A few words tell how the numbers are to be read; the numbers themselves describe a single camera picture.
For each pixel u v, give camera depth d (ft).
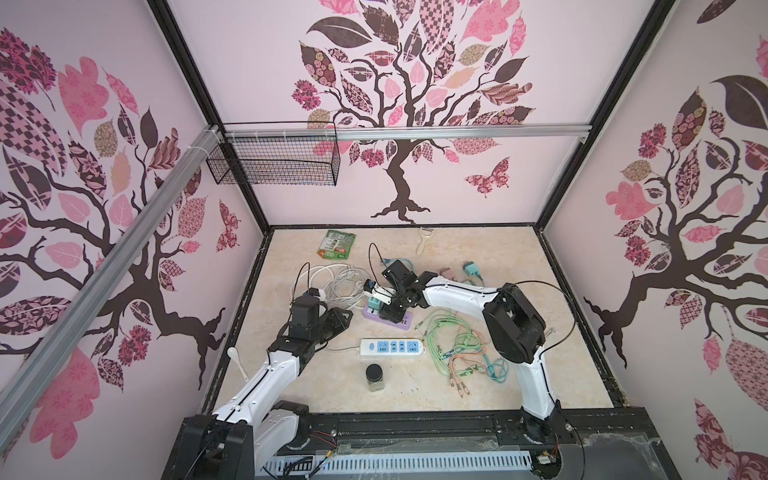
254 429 1.37
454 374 2.70
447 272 3.41
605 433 2.40
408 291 2.33
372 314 3.03
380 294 2.60
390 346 2.80
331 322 2.48
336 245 3.73
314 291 2.57
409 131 3.11
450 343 2.92
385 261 3.59
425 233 3.86
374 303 2.96
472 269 3.47
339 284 3.31
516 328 1.72
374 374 2.43
